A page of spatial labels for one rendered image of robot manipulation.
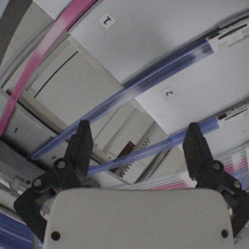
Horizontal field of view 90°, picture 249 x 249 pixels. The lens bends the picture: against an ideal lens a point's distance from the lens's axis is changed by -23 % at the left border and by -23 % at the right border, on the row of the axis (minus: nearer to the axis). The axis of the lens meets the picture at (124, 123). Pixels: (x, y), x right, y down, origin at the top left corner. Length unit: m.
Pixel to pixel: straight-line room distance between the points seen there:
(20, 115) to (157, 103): 0.25
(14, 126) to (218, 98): 0.37
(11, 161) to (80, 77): 1.71
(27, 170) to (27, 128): 0.14
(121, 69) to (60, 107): 1.84
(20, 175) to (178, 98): 0.39
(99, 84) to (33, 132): 1.80
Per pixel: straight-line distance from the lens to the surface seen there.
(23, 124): 0.34
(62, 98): 2.00
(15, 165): 0.44
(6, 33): 0.28
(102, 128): 2.17
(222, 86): 0.21
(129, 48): 0.17
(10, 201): 0.67
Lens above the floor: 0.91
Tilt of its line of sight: 8 degrees down
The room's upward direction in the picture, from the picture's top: 142 degrees counter-clockwise
